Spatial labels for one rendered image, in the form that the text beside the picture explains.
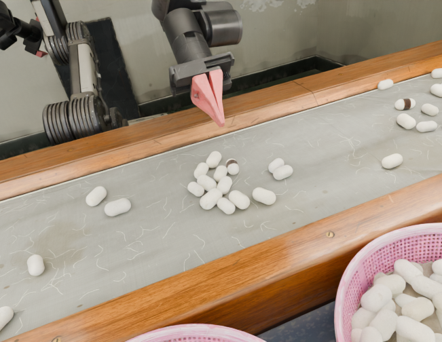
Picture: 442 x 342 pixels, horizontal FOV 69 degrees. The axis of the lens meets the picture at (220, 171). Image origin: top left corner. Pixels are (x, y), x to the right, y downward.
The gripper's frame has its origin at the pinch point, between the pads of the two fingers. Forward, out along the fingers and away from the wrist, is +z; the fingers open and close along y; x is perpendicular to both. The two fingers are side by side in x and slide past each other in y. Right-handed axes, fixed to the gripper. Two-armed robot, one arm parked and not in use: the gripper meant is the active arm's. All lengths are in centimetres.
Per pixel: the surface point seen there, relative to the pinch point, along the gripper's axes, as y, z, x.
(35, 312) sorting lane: -29.5, 16.9, -1.6
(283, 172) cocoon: 6.6, 10.4, 1.7
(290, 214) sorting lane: 3.6, 16.9, -1.4
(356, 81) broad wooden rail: 36.4, -5.9, 13.9
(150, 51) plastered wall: 16, -138, 153
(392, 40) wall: 162, -71, 114
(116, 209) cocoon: -18.7, 6.8, 4.4
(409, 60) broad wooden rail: 53, -8, 15
